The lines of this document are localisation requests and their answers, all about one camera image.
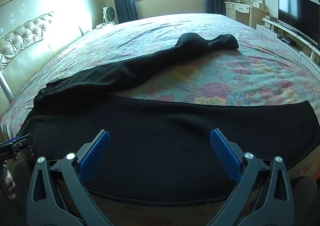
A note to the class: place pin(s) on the floral bedspread bed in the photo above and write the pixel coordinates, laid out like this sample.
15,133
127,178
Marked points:
261,72

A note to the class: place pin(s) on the black flat television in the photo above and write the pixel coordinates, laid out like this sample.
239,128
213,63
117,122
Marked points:
302,16

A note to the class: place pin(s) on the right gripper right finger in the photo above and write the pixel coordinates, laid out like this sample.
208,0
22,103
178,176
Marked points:
274,203

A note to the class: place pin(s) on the cream tufted headboard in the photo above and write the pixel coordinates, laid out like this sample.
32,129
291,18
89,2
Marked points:
30,46

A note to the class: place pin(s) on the cream vanity table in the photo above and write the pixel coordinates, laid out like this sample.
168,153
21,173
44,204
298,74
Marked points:
249,13

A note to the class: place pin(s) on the person left hand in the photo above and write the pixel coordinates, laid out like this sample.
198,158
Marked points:
9,186

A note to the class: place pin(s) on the black pants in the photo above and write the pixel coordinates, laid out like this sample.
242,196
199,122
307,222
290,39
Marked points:
160,152

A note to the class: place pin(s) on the white tv console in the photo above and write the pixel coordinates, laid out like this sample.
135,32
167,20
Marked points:
301,49

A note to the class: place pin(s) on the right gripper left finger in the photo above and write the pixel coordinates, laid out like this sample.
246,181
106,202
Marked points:
57,195

